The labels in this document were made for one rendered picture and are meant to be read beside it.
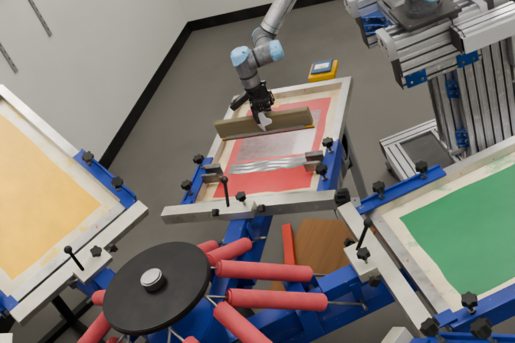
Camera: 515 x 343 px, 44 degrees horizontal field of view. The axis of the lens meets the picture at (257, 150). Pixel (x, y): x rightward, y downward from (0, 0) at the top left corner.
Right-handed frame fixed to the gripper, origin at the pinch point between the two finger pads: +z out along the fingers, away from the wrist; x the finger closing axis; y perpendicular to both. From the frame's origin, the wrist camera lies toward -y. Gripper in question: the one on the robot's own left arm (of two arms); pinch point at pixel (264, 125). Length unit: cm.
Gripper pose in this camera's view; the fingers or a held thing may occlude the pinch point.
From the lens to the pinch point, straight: 259.7
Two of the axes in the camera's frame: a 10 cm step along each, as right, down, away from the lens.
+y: 9.2, -1.2, -3.8
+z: 3.3, 7.7, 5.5
